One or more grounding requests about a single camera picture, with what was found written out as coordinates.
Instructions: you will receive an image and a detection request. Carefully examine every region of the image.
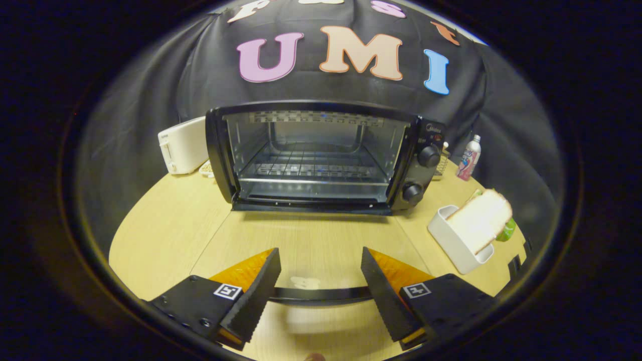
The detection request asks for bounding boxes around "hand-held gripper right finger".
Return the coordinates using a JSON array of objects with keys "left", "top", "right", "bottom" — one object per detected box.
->
[{"left": 361, "top": 247, "right": 497, "bottom": 351}]

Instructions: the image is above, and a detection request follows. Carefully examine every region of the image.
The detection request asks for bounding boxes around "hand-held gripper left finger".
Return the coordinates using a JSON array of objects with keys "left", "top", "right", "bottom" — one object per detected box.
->
[{"left": 143, "top": 247, "right": 281, "bottom": 351}]

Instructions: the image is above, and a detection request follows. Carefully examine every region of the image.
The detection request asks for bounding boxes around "bread lettuce sandwich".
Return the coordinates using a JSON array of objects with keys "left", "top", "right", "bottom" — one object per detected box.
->
[{"left": 445, "top": 189, "right": 517, "bottom": 255}]

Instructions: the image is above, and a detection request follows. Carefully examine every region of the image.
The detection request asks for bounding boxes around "black toaster oven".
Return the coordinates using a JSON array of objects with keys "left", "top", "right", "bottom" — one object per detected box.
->
[{"left": 188, "top": 100, "right": 448, "bottom": 307}]

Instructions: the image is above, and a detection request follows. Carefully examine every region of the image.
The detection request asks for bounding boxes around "white pop-up toaster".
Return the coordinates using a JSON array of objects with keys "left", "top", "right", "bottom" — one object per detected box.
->
[{"left": 158, "top": 116, "right": 209, "bottom": 175}]

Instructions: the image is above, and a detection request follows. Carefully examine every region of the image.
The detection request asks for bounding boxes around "white rectangular plastic container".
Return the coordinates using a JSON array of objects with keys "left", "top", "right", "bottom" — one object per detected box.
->
[{"left": 427, "top": 205, "right": 495, "bottom": 275}]

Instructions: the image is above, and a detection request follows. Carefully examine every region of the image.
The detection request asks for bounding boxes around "pink labelled drink bottle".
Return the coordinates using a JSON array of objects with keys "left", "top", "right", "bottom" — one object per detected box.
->
[{"left": 456, "top": 134, "right": 482, "bottom": 181}]

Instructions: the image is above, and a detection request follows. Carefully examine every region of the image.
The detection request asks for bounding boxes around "black backdrop cloth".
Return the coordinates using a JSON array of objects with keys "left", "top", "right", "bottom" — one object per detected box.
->
[{"left": 75, "top": 0, "right": 565, "bottom": 256}]

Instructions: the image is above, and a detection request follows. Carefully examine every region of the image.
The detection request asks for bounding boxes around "metal wire rack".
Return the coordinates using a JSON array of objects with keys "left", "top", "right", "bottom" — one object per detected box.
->
[{"left": 434, "top": 150, "right": 450, "bottom": 181}]

